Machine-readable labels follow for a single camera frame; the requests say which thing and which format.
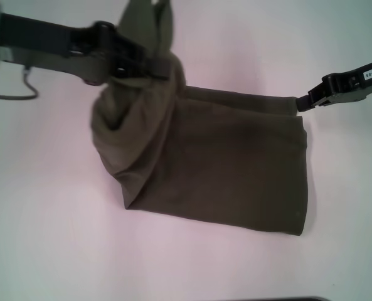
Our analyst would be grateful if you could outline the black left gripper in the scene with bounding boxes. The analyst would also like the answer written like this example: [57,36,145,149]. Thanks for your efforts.
[0,12,171,86]

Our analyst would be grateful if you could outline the dark green printed T-shirt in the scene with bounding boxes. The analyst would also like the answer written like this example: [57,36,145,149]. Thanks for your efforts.
[90,0,309,238]

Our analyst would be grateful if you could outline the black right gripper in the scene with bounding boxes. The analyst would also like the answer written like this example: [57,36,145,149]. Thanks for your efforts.
[295,58,372,113]

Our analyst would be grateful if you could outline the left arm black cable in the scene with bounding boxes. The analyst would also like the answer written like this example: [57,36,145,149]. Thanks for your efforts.
[0,65,40,102]

